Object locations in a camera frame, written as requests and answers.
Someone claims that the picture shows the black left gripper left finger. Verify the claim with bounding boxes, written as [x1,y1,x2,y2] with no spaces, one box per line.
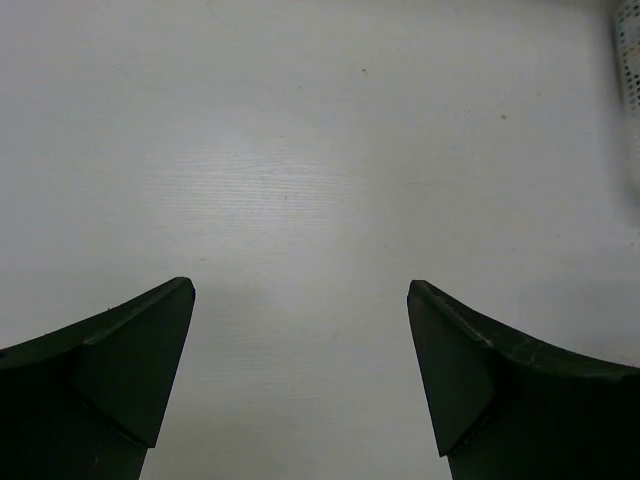
[1,277,195,479]

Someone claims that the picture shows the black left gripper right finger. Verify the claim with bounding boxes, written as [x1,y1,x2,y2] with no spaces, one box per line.
[407,280,639,479]

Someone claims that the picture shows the white perforated plastic basket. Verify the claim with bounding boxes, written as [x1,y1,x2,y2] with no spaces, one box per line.
[613,0,639,115]

